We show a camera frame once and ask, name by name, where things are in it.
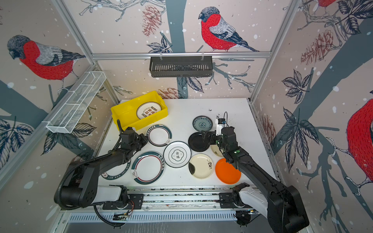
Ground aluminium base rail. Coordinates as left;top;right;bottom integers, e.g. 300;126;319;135
67;187;268;224

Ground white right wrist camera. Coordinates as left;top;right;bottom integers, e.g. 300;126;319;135
215;118;227;136

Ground aluminium frame post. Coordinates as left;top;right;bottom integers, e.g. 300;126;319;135
250;0;301;103

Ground blue floral green plate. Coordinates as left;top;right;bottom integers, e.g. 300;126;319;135
192;116;213;132

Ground black hanging basket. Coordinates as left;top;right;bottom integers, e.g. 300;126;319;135
149;56;213;78

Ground white plate red characters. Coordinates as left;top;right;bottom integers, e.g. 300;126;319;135
136;102;162;119

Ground yellow plastic bin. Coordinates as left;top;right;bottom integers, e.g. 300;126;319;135
111;91;168;130

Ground cream plate black brushstroke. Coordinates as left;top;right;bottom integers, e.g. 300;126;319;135
188;153;214;179

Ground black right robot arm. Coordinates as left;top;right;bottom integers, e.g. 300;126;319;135
202;127;309;233

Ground white plate green clover motif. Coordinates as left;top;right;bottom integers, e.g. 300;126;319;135
163;141;191;169

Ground small green-rimmed white plate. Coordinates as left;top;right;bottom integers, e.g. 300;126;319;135
146;124;173;147

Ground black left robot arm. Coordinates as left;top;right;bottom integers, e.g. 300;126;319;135
54;127;148;210

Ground white wire mesh basket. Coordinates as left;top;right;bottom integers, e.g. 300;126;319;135
46;71;106;134

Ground black glossy plate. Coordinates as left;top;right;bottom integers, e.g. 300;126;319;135
188;132;210;152

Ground large green-rimmed striped plate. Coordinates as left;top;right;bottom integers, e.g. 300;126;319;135
131;151;165;185

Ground orange plate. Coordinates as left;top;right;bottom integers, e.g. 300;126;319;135
215;158;241;184

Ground green-rimmed plate left edge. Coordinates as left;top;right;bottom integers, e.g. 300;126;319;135
101;160;131;181

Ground cream plate under right gripper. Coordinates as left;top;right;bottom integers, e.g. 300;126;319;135
210;145;223;157

